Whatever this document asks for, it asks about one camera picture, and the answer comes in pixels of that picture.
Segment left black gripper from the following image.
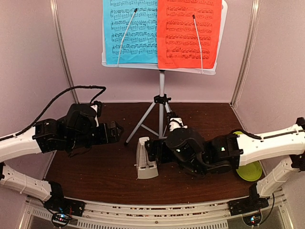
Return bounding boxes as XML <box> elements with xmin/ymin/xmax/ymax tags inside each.
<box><xmin>66</xmin><ymin>120</ymin><xmax>124</xmax><ymax>150</ymax></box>

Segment white metronome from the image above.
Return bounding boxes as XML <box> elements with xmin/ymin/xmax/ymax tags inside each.
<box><xmin>135</xmin><ymin>137</ymin><xmax>159</xmax><ymax>179</ymax></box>

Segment silver tripod stand legs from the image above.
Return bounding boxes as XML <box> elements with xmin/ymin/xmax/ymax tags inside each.
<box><xmin>123</xmin><ymin>69</ymin><xmax>178</xmax><ymax>146</ymax></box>

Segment blue sheet music paper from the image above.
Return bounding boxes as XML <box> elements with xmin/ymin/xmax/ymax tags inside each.
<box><xmin>103</xmin><ymin>0</ymin><xmax>158</xmax><ymax>65</ymax></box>

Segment white perforated music stand desk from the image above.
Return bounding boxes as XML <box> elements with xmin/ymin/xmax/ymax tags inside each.
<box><xmin>102</xmin><ymin>0</ymin><xmax>227</xmax><ymax>75</ymax></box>

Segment red sheet music paper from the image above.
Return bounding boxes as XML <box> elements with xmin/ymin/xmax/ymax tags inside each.
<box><xmin>157</xmin><ymin>0</ymin><xmax>222</xmax><ymax>69</ymax></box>

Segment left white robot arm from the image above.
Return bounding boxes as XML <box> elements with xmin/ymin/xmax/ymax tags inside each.
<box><xmin>0</xmin><ymin>87</ymin><xmax>123</xmax><ymax>212</ymax></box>

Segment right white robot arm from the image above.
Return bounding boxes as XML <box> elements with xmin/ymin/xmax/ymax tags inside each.
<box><xmin>144</xmin><ymin>117</ymin><xmax>305</xmax><ymax>211</ymax></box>

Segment yellow-green bowl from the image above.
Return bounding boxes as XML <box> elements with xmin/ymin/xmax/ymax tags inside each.
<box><xmin>233</xmin><ymin>131</ymin><xmax>244</xmax><ymax>135</ymax></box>

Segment yellow-green plate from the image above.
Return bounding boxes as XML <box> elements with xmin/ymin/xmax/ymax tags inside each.
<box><xmin>236</xmin><ymin>161</ymin><xmax>263</xmax><ymax>182</ymax></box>

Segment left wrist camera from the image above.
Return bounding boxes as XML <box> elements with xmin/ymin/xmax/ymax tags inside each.
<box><xmin>91</xmin><ymin>101</ymin><xmax>103</xmax><ymax>127</ymax></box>

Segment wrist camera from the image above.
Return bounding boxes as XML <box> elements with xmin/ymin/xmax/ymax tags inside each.
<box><xmin>91</xmin><ymin>101</ymin><xmax>103</xmax><ymax>127</ymax></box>
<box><xmin>166</xmin><ymin>111</ymin><xmax>188</xmax><ymax>132</ymax></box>

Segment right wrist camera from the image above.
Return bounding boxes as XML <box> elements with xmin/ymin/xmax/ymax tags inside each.
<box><xmin>166</xmin><ymin>111</ymin><xmax>188</xmax><ymax>132</ymax></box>

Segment aluminium front rail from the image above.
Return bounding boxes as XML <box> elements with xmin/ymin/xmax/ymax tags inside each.
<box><xmin>17</xmin><ymin>188</ymin><xmax>294</xmax><ymax>229</ymax></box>

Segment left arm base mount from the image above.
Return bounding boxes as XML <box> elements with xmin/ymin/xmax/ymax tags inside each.
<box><xmin>41</xmin><ymin>198</ymin><xmax>85</xmax><ymax>228</ymax></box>

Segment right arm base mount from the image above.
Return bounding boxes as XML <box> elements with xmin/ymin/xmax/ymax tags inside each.
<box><xmin>228</xmin><ymin>197</ymin><xmax>269</xmax><ymax>227</ymax></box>

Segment left aluminium corner post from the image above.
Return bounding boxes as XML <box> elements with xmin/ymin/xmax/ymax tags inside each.
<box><xmin>49</xmin><ymin>0</ymin><xmax>81</xmax><ymax>108</ymax></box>

